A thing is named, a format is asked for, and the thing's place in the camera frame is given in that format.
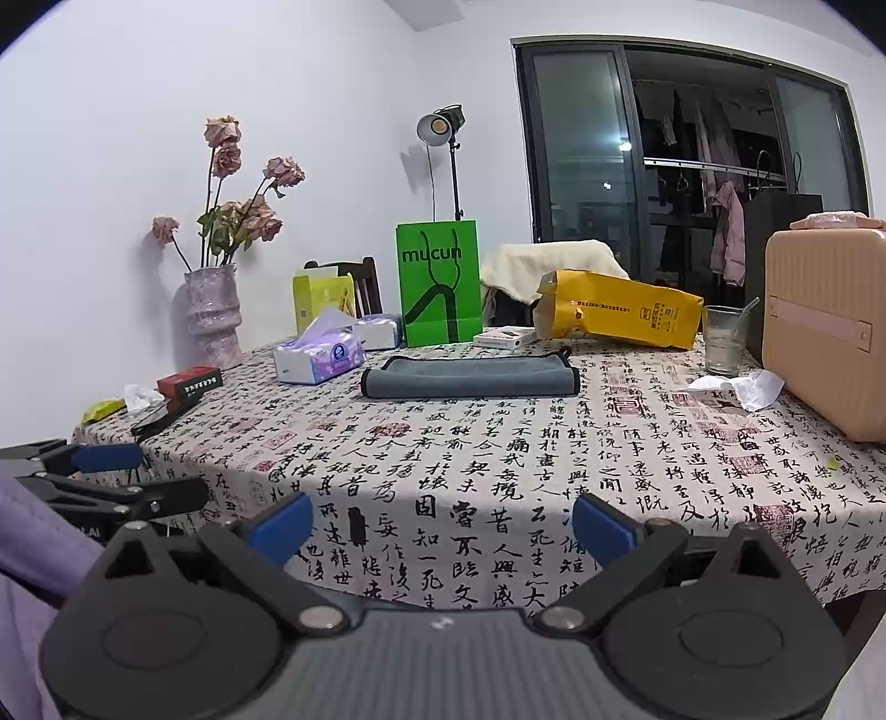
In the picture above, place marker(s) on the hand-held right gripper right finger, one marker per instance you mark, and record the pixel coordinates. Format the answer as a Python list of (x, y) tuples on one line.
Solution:
[(601, 527)]

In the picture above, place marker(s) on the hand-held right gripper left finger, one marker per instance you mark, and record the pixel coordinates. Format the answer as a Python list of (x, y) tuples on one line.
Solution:
[(284, 527)]

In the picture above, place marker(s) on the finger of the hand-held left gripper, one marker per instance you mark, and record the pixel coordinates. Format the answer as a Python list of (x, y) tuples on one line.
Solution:
[(107, 457), (149, 500)]

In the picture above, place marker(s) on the grey towel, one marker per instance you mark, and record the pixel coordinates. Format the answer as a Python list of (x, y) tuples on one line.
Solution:
[(467, 377)]

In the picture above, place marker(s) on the person's left forearm purple sleeve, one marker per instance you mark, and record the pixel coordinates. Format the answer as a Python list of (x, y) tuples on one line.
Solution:
[(28, 554)]

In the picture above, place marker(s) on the yellow-green wrapper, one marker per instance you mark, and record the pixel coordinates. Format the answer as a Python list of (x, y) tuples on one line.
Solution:
[(102, 411)]

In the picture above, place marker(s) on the flat black object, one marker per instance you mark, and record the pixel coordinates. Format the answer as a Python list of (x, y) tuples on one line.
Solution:
[(152, 421)]

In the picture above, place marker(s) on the crumpled white tissue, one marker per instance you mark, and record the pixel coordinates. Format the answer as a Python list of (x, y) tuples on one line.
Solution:
[(142, 397), (744, 388)]

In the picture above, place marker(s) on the calligraphy printed tablecloth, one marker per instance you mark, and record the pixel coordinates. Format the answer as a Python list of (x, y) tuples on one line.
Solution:
[(526, 457)]

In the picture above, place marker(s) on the red and black box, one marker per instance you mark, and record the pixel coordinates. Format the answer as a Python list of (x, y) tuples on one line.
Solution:
[(188, 381)]

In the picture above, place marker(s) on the pink speckled ceramic vase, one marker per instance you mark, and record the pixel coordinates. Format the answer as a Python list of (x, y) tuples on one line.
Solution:
[(211, 318)]

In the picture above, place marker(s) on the purple tissue pack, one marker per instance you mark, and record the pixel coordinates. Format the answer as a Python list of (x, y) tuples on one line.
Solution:
[(318, 356)]

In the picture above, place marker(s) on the small white flat box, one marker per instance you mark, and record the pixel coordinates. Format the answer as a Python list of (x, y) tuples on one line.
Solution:
[(504, 337)]

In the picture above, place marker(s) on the yellow paper bag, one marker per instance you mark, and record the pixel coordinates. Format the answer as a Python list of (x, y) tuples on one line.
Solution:
[(619, 311)]

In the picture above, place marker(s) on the white tissue pack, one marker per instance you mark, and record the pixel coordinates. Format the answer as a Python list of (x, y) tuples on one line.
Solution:
[(379, 331)]

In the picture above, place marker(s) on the glass cup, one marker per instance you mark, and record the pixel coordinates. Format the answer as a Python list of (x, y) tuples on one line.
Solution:
[(723, 343)]

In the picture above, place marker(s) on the yellow-green paper box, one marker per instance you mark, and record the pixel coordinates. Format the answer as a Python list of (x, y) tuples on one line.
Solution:
[(318, 299)]

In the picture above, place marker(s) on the dark wooden chair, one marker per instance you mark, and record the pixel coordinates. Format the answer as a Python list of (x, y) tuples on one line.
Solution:
[(367, 284)]

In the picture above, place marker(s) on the clear spoon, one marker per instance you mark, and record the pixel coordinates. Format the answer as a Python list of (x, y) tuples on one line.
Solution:
[(747, 313)]

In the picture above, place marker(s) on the cream cloth on chair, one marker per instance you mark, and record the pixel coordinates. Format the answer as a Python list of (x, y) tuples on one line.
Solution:
[(547, 266)]

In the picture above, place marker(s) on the dried pink roses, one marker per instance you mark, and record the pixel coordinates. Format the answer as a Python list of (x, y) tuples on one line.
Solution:
[(239, 208)]

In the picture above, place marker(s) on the green paper bag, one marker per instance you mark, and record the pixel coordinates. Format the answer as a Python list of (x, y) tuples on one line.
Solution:
[(437, 284)]

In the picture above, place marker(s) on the pink hard-shell suitcase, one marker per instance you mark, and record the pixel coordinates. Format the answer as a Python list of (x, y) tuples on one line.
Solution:
[(827, 325)]

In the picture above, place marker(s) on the pink jacket on rack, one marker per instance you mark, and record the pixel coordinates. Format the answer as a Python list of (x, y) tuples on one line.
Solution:
[(728, 232)]

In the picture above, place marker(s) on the black paper bag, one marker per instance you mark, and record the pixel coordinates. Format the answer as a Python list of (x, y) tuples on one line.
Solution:
[(779, 235)]

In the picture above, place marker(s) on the pink cloth bundle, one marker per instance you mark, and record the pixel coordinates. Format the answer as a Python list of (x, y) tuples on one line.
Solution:
[(837, 220)]

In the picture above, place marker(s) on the black framed sliding glass door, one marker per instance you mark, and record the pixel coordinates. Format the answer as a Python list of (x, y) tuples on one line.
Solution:
[(581, 138)]

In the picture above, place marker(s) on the hanging clothes on rack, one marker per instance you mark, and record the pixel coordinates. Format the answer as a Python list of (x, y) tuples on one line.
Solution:
[(692, 131)]

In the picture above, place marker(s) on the studio lamp on stand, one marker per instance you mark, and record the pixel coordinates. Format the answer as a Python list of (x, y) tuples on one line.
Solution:
[(443, 128)]

